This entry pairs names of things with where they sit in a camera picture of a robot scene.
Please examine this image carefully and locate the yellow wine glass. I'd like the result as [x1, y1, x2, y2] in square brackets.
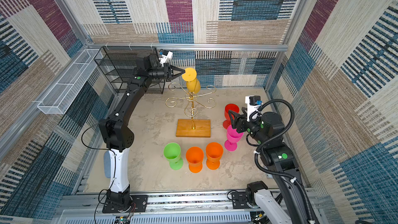
[182, 67, 201, 94]

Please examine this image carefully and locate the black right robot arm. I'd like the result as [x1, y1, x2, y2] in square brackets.
[228, 95, 319, 224]

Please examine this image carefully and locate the black mesh shelf rack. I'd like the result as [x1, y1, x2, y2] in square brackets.
[94, 46, 157, 93]

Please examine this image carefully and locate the red wine glass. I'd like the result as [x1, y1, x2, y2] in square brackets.
[222, 103, 240, 130]

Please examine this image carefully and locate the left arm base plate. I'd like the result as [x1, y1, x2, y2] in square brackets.
[102, 195, 148, 214]

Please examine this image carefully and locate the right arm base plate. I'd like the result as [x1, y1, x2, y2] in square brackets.
[230, 191, 258, 209]

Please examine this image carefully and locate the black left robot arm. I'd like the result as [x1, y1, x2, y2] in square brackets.
[98, 55, 185, 214]

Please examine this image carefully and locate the white wire basket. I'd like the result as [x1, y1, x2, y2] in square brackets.
[37, 49, 99, 115]

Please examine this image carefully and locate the large orange wine glass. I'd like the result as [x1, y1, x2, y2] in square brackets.
[206, 142, 223, 170]

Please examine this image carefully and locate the gold wire wine glass rack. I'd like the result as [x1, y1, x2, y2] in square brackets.
[165, 82, 217, 138]

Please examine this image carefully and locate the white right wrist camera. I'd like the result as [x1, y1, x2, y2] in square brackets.
[245, 95, 262, 122]

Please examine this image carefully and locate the pink wine glass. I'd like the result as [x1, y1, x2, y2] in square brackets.
[224, 125, 243, 151]

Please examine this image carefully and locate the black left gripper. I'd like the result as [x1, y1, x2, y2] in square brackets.
[146, 65, 184, 83]

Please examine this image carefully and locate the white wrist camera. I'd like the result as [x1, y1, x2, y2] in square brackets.
[159, 49, 174, 67]
[245, 95, 262, 122]

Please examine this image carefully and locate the small orange wine glass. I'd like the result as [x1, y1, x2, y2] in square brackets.
[186, 147, 204, 173]

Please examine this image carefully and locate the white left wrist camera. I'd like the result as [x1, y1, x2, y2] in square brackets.
[159, 49, 174, 67]

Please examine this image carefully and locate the green wine glass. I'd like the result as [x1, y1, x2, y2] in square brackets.
[163, 143, 183, 170]

